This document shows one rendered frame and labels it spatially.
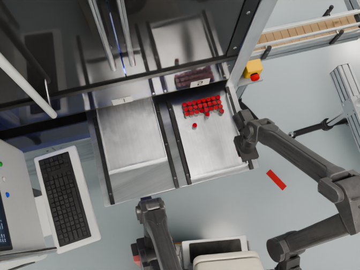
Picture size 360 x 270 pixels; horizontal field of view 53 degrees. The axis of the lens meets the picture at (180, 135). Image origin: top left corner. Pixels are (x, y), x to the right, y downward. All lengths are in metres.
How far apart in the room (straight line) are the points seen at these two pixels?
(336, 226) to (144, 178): 0.87
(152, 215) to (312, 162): 0.47
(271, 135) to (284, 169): 1.50
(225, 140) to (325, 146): 1.25
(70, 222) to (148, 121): 0.56
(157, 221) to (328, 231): 0.46
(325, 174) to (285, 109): 1.79
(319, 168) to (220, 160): 0.70
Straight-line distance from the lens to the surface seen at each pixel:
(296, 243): 1.20
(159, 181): 1.60
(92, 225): 1.69
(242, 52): 1.43
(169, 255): 0.98
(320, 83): 2.92
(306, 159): 1.04
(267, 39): 1.84
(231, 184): 2.53
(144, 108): 1.68
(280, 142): 1.11
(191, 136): 1.64
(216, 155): 1.63
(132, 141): 1.64
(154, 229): 1.03
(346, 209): 0.97
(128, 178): 1.61
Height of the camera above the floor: 2.47
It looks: 75 degrees down
